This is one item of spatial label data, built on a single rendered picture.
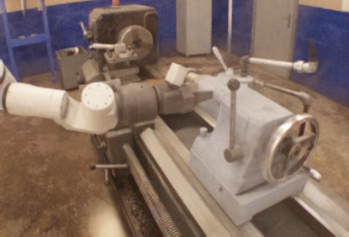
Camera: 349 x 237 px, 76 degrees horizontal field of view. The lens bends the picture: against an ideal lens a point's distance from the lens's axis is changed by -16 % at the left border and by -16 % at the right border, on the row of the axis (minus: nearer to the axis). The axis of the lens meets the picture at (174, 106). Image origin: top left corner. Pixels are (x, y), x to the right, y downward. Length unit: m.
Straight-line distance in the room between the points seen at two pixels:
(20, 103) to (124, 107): 0.23
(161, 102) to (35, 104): 0.27
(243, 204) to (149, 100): 0.42
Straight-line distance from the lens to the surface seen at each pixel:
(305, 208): 0.98
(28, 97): 0.58
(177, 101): 0.58
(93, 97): 0.52
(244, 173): 0.79
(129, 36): 1.96
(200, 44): 5.72
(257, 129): 0.74
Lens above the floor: 1.50
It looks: 26 degrees down
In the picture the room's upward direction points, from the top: 1 degrees counter-clockwise
